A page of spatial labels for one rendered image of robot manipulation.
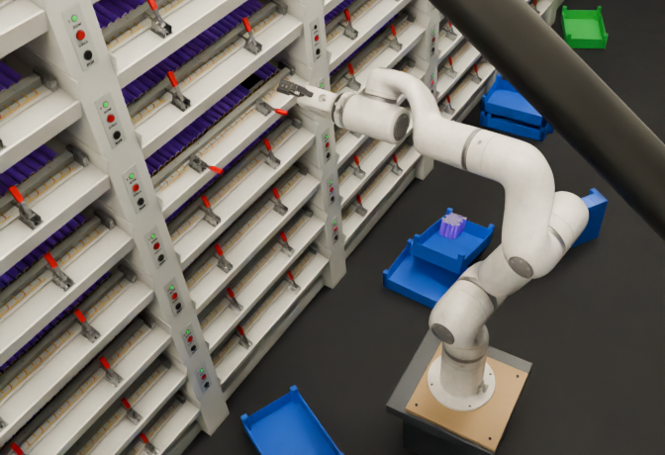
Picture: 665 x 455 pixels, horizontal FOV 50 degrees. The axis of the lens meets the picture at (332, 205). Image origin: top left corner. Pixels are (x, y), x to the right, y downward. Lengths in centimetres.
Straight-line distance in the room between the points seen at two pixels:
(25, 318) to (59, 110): 45
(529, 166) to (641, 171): 110
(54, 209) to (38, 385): 43
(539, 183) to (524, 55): 112
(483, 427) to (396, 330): 64
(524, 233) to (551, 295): 132
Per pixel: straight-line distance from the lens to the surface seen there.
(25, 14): 136
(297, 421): 238
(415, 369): 214
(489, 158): 140
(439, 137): 146
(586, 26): 420
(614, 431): 245
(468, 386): 202
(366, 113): 156
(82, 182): 155
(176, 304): 191
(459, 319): 171
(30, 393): 174
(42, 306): 162
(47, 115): 143
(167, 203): 174
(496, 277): 160
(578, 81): 28
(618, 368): 258
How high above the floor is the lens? 208
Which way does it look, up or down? 44 degrees down
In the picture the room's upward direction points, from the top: 6 degrees counter-clockwise
